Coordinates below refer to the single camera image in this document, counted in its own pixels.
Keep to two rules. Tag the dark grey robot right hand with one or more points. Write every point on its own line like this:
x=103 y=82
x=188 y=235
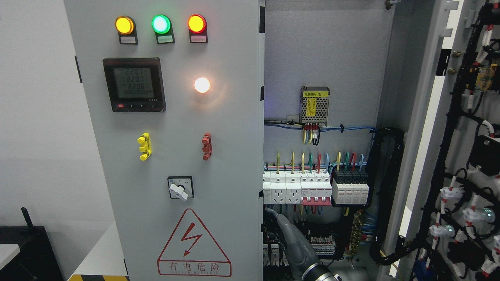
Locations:
x=299 y=252

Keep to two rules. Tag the grey cabinet door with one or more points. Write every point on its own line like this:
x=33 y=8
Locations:
x=226 y=187
x=441 y=96

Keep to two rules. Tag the relay terminal block row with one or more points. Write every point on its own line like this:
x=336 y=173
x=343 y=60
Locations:
x=274 y=254

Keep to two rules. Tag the brass ground terminal bar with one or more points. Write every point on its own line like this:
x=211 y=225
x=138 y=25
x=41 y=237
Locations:
x=355 y=239

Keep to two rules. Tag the white socket breaker row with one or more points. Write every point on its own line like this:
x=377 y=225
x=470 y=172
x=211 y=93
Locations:
x=309 y=188

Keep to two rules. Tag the black white surge protector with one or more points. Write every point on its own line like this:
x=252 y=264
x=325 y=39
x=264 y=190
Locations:
x=350 y=188

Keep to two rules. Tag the red electric hazard warning sticker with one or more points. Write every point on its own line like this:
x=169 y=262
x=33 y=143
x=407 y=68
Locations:
x=191 y=250

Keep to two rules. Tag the metal mesh power supply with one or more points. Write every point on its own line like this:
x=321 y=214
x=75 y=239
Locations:
x=314 y=104

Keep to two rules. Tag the white glowing indicator light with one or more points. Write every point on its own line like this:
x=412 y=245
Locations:
x=202 y=85

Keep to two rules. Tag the black digital power meter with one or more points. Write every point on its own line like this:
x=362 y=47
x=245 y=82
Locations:
x=135 y=84

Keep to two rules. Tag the red indicator light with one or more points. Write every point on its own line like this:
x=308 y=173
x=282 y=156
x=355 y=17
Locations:
x=197 y=25

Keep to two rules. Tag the black device with antenna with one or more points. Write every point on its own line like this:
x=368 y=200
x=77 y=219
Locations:
x=36 y=260

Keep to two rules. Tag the green indicator light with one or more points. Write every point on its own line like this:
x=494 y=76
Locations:
x=163 y=29

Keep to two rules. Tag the yellow indicator light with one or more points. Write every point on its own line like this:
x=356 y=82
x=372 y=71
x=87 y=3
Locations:
x=126 y=29

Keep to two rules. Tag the white rotary selector switch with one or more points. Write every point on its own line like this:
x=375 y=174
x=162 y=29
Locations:
x=180 y=187

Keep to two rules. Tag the red terminal post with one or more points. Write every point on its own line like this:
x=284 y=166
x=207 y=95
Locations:
x=206 y=146

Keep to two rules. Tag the yellow terminal post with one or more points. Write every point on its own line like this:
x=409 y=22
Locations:
x=144 y=146

